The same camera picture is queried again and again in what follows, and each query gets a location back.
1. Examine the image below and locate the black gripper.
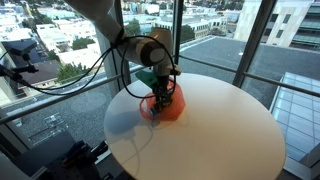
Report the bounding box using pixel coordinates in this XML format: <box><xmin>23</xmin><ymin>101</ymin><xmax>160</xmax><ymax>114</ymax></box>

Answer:
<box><xmin>153</xmin><ymin>76</ymin><xmax>173</xmax><ymax>112</ymax></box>

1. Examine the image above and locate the black perforated equipment base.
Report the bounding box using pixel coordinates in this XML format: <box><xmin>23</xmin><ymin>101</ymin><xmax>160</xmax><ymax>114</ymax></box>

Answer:
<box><xmin>13</xmin><ymin>131</ymin><xmax>108</xmax><ymax>180</ymax></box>

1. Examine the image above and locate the orange translucent plastic bag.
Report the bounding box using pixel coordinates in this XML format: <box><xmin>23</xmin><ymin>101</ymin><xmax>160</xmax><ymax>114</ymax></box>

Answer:
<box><xmin>139</xmin><ymin>83</ymin><xmax>186</xmax><ymax>121</ymax></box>

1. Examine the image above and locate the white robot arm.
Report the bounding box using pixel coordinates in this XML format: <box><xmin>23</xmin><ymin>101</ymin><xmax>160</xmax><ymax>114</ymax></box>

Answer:
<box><xmin>64</xmin><ymin>0</ymin><xmax>181</xmax><ymax>113</ymax></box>

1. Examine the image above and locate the camera on clamp mount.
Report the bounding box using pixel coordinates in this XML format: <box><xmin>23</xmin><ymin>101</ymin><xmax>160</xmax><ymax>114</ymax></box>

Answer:
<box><xmin>0</xmin><ymin>40</ymin><xmax>38</xmax><ymax>82</ymax></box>

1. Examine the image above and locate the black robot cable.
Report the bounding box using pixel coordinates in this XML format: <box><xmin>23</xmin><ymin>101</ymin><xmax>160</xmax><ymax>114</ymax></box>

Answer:
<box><xmin>0</xmin><ymin>34</ymin><xmax>178</xmax><ymax>100</ymax></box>

